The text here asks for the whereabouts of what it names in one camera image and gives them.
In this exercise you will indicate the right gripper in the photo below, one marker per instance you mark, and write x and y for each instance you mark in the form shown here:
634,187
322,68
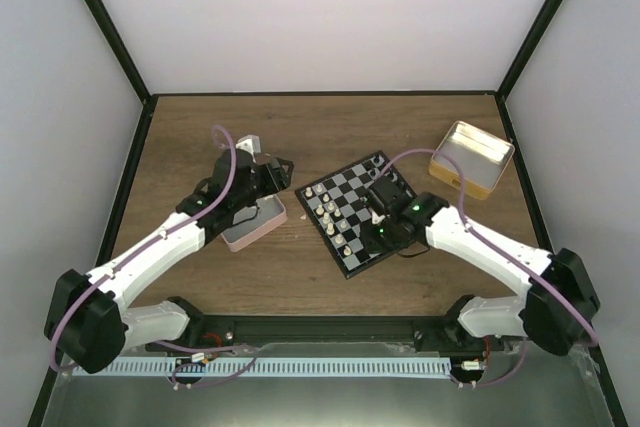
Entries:
371,244

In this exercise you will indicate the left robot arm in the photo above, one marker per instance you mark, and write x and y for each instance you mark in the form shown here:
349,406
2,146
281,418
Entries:
140,267

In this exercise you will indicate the black white chessboard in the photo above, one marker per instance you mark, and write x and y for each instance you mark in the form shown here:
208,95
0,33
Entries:
346,188

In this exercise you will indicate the light blue slotted rail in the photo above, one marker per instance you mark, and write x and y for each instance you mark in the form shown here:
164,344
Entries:
281,367

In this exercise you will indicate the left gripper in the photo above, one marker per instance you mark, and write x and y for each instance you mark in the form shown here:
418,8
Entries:
276,176

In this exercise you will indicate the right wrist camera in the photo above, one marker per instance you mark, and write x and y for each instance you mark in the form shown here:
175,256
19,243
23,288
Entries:
376,218

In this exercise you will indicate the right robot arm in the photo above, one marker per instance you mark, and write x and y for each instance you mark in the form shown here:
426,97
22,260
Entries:
552,300

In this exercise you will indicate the yellow metal tin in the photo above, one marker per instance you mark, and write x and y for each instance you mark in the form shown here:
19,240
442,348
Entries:
481,156

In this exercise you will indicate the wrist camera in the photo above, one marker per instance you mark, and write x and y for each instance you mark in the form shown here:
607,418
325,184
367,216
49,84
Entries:
250,144
376,218

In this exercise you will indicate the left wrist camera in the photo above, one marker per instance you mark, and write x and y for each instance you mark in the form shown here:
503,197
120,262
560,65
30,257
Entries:
250,144

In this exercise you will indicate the black aluminium frame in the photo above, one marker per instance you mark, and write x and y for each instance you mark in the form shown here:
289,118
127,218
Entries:
149,102

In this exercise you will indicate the pink metal tin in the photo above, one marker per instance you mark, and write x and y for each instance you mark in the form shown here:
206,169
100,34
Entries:
253,223

